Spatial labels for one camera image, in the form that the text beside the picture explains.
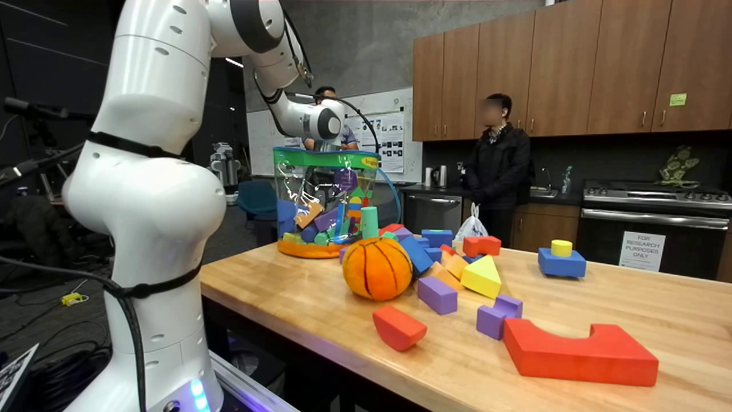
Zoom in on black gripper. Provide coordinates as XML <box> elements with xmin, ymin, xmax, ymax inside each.
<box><xmin>305</xmin><ymin>166</ymin><xmax>342</xmax><ymax>202</ymax></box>

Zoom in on clear plastic toy basket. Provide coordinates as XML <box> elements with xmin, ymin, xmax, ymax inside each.
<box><xmin>269</xmin><ymin>145</ymin><xmax>385</xmax><ymax>261</ymax></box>

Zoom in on tan block with stripes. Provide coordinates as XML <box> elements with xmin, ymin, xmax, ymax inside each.
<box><xmin>293</xmin><ymin>197</ymin><xmax>330</xmax><ymax>232</ymax></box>

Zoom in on small blue foam block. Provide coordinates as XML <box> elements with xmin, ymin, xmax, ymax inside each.
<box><xmin>274</xmin><ymin>197</ymin><xmax>300</xmax><ymax>235</ymax></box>

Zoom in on green foam cylinder block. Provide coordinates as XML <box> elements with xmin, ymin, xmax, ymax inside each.
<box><xmin>357</xmin><ymin>204</ymin><xmax>381</xmax><ymax>241</ymax></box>

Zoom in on teal chair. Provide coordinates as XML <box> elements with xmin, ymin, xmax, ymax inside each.
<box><xmin>236</xmin><ymin>176</ymin><xmax>282</xmax><ymax>229</ymax></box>

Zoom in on orange plush basketball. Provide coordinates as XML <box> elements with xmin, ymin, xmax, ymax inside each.
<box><xmin>340</xmin><ymin>235</ymin><xmax>417</xmax><ymax>304</ymax></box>

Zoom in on stainless steel dishwasher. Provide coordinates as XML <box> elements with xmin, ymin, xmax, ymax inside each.
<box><xmin>400</xmin><ymin>187</ymin><xmax>468</xmax><ymax>235</ymax></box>

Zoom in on steel canister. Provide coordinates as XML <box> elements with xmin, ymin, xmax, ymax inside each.
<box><xmin>421</xmin><ymin>162</ymin><xmax>452</xmax><ymax>190</ymax></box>

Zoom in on large blue foam block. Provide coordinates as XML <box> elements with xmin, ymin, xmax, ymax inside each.
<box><xmin>395</xmin><ymin>234</ymin><xmax>436</xmax><ymax>277</ymax></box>

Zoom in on blue flat foam block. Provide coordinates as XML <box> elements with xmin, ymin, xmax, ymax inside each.
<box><xmin>418</xmin><ymin>227</ymin><xmax>457</xmax><ymax>250</ymax></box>

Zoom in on white plastic bag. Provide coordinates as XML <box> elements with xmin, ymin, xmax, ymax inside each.
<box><xmin>451</xmin><ymin>202</ymin><xmax>490</xmax><ymax>253</ymax></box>

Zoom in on tan foam block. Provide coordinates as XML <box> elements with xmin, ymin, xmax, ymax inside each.
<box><xmin>428</xmin><ymin>261</ymin><xmax>465</xmax><ymax>292</ymax></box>
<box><xmin>440</xmin><ymin>247</ymin><xmax>468</xmax><ymax>281</ymax></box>

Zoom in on purple rectangular foam block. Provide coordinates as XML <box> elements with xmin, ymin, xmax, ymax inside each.
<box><xmin>415</xmin><ymin>272</ymin><xmax>459</xmax><ymax>319</ymax></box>

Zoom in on small red foam block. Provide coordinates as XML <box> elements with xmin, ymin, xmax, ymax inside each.
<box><xmin>370</xmin><ymin>303</ymin><xmax>429</xmax><ymax>355</ymax></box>

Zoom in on red rectangular foam block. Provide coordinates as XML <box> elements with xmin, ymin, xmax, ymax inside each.
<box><xmin>459</xmin><ymin>234</ymin><xmax>503</xmax><ymax>261</ymax></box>

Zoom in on person in black jacket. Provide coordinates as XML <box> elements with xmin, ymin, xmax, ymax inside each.
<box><xmin>463</xmin><ymin>92</ymin><xmax>538</xmax><ymax>247</ymax></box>

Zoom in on yellow triangular foam block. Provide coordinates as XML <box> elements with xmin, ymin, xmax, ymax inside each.
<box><xmin>457</xmin><ymin>252</ymin><xmax>505</xmax><ymax>303</ymax></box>

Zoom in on purple stepped foam block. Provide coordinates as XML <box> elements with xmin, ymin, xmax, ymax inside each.
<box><xmin>473</xmin><ymin>292</ymin><xmax>525</xmax><ymax>343</ymax></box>

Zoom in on wooden lower cabinet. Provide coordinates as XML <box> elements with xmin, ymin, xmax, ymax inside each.
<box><xmin>713</xmin><ymin>227</ymin><xmax>732</xmax><ymax>283</ymax></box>
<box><xmin>508</xmin><ymin>198</ymin><xmax>584</xmax><ymax>253</ymax></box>

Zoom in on yellow foam cylinder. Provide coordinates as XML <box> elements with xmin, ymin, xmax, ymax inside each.
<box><xmin>548</xmin><ymin>235</ymin><xmax>577</xmax><ymax>261</ymax></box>

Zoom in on blue square base block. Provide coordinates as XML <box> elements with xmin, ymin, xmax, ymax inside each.
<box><xmin>536</xmin><ymin>245</ymin><xmax>591</xmax><ymax>281</ymax></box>

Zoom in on yellow item on floor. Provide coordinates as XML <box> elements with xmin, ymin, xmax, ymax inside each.
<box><xmin>59</xmin><ymin>289</ymin><xmax>91</xmax><ymax>309</ymax></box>

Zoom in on wooden upper cabinets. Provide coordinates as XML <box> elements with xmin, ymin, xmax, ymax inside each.
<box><xmin>409</xmin><ymin>0</ymin><xmax>732</xmax><ymax>145</ymax></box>

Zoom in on large red arch block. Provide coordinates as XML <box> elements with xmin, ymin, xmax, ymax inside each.
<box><xmin>501</xmin><ymin>315</ymin><xmax>660</xmax><ymax>390</ymax></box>

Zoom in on white paper sign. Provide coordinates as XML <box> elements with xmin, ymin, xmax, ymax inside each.
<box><xmin>616</xmin><ymin>229</ymin><xmax>668</xmax><ymax>274</ymax></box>

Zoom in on green potted plant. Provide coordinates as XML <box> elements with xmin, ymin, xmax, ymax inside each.
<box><xmin>656</xmin><ymin>145</ymin><xmax>703</xmax><ymax>187</ymax></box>

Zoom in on black electronic box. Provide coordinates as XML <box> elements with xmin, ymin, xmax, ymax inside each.
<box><xmin>577</xmin><ymin>180</ymin><xmax>732</xmax><ymax>281</ymax></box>

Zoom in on white wall board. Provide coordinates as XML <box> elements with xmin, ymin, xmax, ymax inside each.
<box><xmin>245</xmin><ymin>85</ymin><xmax>425</xmax><ymax>186</ymax></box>

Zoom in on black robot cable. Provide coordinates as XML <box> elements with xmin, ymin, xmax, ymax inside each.
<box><xmin>0</xmin><ymin>253</ymin><xmax>206</xmax><ymax>412</ymax></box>

